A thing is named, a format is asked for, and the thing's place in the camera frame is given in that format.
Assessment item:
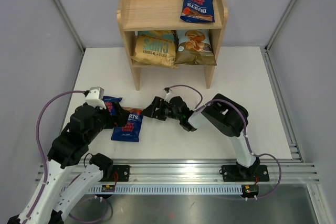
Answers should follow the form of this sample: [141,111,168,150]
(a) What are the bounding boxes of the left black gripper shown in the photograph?
[85,100,130,143]

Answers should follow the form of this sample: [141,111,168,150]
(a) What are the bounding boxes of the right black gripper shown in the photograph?
[141,97,182,121]

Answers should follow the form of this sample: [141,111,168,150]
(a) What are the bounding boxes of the blue burts bag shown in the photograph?
[111,107,143,142]
[103,96,122,115]
[180,0,215,23]

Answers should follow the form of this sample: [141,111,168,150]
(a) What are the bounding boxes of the yellow kettle chips bag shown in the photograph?
[131,30,177,68]

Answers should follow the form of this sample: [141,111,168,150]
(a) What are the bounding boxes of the light blue cassava chips bag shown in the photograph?
[175,29,216,66]

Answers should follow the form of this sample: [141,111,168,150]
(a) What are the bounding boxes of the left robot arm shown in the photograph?
[8,102,130,223]

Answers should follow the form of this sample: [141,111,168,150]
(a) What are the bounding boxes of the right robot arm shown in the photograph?
[142,94,267,183]

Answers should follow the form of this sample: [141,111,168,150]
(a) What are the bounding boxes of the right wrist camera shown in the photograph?
[164,87,174,102]

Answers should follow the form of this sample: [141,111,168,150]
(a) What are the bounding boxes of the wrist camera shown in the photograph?
[164,87,174,102]
[85,87,106,109]

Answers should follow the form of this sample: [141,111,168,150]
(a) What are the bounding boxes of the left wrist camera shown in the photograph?
[85,87,106,109]

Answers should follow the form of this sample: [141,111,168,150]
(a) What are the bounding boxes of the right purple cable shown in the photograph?
[165,84,283,201]

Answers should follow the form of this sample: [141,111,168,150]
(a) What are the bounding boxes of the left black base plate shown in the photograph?
[104,165,130,183]

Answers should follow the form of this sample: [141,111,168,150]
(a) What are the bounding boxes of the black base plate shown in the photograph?
[221,165,270,182]
[104,165,130,183]

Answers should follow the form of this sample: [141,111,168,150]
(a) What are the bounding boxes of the white slotted cable duct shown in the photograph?
[88,184,242,195]

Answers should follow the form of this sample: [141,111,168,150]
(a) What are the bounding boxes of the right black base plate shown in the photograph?
[221,165,270,182]

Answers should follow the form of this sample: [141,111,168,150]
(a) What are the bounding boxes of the aluminium mounting rail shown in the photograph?
[114,159,320,184]

